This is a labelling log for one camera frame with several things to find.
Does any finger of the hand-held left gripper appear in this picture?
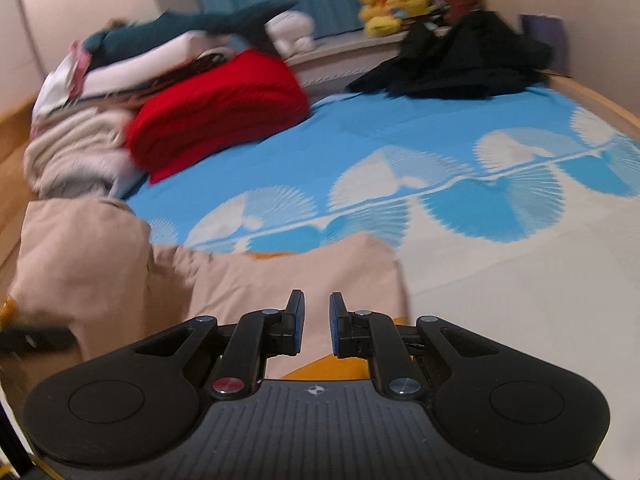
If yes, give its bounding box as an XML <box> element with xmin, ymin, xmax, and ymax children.
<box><xmin>0</xmin><ymin>325</ymin><xmax>77</xmax><ymax>357</ymax></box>

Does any white folded quilt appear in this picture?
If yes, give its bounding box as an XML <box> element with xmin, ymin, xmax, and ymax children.
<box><xmin>22</xmin><ymin>106</ymin><xmax>147</xmax><ymax>202</ymax></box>

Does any red folded blanket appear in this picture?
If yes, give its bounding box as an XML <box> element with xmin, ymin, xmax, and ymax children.
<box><xmin>125</xmin><ymin>49</ymin><xmax>312</xmax><ymax>186</ymax></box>

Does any beige and yellow hooded jacket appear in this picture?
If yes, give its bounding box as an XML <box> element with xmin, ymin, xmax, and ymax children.
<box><xmin>0</xmin><ymin>198</ymin><xmax>412</xmax><ymax>382</ymax></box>

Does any white plush toy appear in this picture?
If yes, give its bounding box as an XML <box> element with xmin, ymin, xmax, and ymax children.
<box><xmin>265</xmin><ymin>12</ymin><xmax>317</xmax><ymax>57</ymax></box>

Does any dark purple box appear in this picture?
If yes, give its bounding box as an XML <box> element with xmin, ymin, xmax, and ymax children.
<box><xmin>520</xmin><ymin>13</ymin><xmax>569</xmax><ymax>77</ymax></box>

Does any black clothing pile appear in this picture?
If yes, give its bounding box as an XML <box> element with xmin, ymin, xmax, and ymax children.
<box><xmin>345</xmin><ymin>10</ymin><xmax>555</xmax><ymax>102</ymax></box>

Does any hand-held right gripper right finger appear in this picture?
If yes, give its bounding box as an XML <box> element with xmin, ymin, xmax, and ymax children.
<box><xmin>328</xmin><ymin>291</ymin><xmax>495</xmax><ymax>402</ymax></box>

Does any dark printed cloth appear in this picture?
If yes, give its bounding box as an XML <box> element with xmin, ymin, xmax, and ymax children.
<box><xmin>150</xmin><ymin>51</ymin><xmax>238</xmax><ymax>88</ymax></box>

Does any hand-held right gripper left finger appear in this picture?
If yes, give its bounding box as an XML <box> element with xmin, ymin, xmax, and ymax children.
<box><xmin>132</xmin><ymin>289</ymin><xmax>306</xmax><ymax>402</ymax></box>

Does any blue patterned bedsheet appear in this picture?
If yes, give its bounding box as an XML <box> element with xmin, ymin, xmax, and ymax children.
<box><xmin>117</xmin><ymin>85</ymin><xmax>640</xmax><ymax>413</ymax></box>

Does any wooden bed frame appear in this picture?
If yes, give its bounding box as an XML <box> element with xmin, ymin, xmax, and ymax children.
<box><xmin>520</xmin><ymin>72</ymin><xmax>640</xmax><ymax>133</ymax></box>

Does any yellow plush toy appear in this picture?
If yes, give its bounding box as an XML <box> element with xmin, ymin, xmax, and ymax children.
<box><xmin>364</xmin><ymin>12</ymin><xmax>402</xmax><ymax>39</ymax></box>
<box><xmin>359</xmin><ymin>0</ymin><xmax>397</xmax><ymax>17</ymax></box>
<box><xmin>394</xmin><ymin>0</ymin><xmax>434</xmax><ymax>17</ymax></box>

